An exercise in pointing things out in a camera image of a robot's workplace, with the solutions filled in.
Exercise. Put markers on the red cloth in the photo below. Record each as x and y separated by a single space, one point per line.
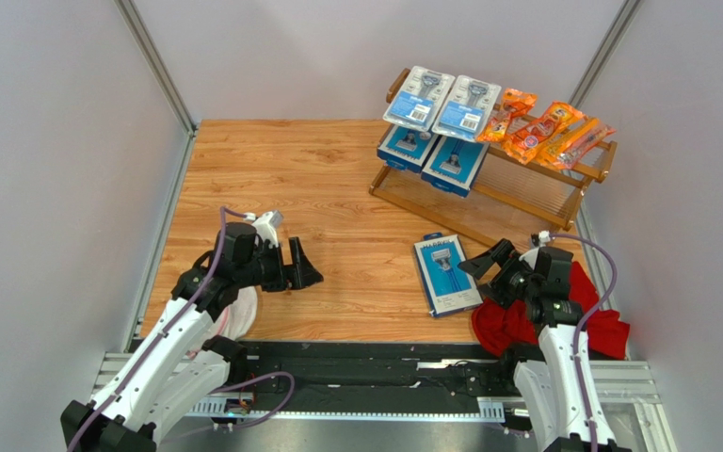
496 328

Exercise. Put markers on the wooden two-tier shelf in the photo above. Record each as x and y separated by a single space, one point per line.
508 199

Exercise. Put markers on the blue Harry's razor box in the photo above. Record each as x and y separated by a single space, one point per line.
404 149
447 288
454 165

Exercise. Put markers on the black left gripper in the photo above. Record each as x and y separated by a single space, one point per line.
301 273

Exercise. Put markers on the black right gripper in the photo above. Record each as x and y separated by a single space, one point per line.
503 273

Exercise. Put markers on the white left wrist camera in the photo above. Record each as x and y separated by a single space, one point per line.
266 226

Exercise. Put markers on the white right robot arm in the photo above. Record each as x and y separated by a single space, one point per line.
553 377

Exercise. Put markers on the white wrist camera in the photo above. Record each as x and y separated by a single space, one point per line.
266 226
538 241

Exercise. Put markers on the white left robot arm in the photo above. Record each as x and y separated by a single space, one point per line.
177 366

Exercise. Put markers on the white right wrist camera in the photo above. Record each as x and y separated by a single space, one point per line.
538 241

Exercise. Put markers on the aluminium slotted rail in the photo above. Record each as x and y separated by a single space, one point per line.
220 409

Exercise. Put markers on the orange Bic razor bag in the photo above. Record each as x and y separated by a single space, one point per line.
514 104
524 145
565 150

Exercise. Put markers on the clear blister razor pack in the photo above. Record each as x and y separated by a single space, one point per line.
418 100
466 109

